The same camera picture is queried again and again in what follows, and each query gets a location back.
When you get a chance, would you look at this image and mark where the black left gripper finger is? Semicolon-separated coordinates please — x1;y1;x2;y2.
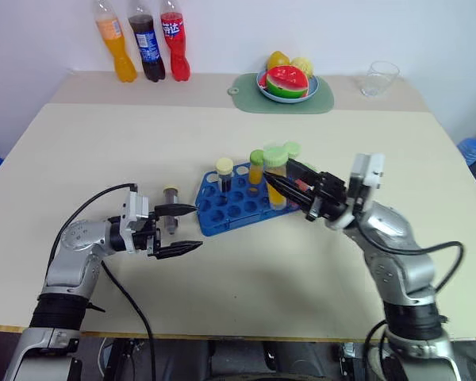
148;240;204;261
154;203;198;218

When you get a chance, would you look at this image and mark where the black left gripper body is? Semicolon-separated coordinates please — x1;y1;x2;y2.
132;216;163;259

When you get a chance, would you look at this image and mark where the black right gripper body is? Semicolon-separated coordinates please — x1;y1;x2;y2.
305;170;348;222

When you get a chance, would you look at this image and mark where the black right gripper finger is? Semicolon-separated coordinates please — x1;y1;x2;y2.
286;157;323;187
263;172;315;212

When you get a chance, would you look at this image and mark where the clear tube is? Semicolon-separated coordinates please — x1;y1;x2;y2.
162;185;180;236

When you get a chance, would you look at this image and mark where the light green cap tube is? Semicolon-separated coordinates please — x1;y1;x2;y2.
285;141;315;191

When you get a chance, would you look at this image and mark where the blue test tube rack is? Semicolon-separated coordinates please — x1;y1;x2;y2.
194;160;302;238

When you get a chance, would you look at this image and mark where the yellow-capped dark tube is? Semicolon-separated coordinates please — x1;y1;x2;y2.
215;157;234;195

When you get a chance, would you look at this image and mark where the light blue plate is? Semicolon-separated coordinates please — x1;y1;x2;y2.
255;70;321;103

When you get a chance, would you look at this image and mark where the toy watermelon half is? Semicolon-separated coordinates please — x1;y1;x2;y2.
263;65;310;100

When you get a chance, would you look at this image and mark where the green silicone mat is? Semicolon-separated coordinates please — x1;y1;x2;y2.
226;71;336;115

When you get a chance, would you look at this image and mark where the yellow toy lemon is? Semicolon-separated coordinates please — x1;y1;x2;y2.
289;56;315;79

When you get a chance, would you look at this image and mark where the yellow toy mango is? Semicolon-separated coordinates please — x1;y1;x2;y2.
266;50;292;71

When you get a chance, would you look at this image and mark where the clear glass cup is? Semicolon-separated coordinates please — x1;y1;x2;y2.
359;60;401;98

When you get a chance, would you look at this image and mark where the cola bottle blue label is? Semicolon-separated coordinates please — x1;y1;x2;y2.
126;0;167;83

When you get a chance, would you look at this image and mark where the orange soda bottle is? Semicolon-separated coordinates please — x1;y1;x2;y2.
93;0;138;83

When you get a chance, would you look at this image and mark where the red soda bottle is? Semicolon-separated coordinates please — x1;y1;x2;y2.
159;0;192;83

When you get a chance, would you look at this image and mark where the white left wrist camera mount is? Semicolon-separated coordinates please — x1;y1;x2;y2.
118;191;151;232

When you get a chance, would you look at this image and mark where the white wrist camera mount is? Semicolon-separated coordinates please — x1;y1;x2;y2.
324;152;386;232
118;191;151;232

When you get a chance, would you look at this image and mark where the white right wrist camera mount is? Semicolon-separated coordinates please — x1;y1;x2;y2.
324;152;386;232

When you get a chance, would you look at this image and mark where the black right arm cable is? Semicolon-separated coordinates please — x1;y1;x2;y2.
363;241;467;381

